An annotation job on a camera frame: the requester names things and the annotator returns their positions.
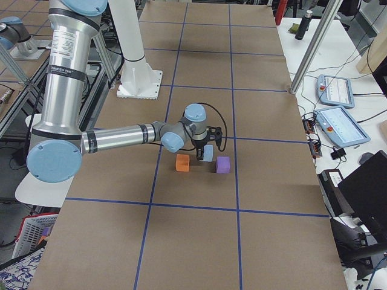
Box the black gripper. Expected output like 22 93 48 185
192 140 208 161

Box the light blue foam block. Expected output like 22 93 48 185
203 144 213 162

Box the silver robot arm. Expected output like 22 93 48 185
27 1 210 183

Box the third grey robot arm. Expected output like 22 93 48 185
1 16 51 60

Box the orange foam block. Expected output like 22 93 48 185
175 154 190 172

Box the purple foam block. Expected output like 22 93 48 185
216 156 230 174

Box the black power adapter box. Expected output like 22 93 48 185
317 169 345 215

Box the near teach pendant tablet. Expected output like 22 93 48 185
314 105 371 148

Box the teach pendant tablet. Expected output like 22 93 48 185
314 105 371 148
316 74 355 109

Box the far teach pendant tablet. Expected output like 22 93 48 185
316 74 355 109

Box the green cloth pouch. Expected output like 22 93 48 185
288 23 300 34

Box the black water bottle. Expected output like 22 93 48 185
295 10 313 40

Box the black laptop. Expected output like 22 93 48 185
339 150 386 239

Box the white plastic basket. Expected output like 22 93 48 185
12 213 58 259

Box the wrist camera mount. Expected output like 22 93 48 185
207 126 223 150

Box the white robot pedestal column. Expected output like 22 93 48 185
108 0 163 100

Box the aluminium frame post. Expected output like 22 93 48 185
289 0 343 95

